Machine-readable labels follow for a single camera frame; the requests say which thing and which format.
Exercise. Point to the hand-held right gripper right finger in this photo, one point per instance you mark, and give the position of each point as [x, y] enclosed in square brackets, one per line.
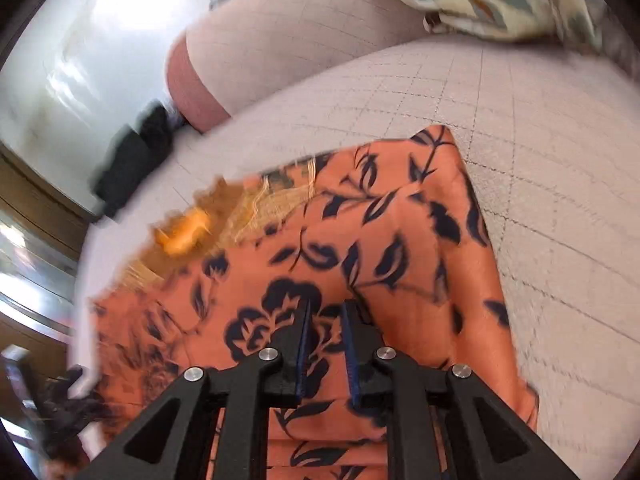
[352, 360]

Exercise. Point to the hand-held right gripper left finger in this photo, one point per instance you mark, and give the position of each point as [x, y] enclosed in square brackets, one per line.
[302, 355]

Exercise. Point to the orange black floral garment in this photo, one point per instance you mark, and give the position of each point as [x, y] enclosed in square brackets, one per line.
[400, 240]

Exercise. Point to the wooden cabinet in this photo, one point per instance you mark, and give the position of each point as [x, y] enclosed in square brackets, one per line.
[30, 195]

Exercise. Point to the black cloth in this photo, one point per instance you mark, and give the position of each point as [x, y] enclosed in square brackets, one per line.
[132, 160]

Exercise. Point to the pink quilted bed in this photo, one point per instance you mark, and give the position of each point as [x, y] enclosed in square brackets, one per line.
[550, 185]

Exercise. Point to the pink quilted bolster cushion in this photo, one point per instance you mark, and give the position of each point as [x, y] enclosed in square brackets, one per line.
[300, 25]

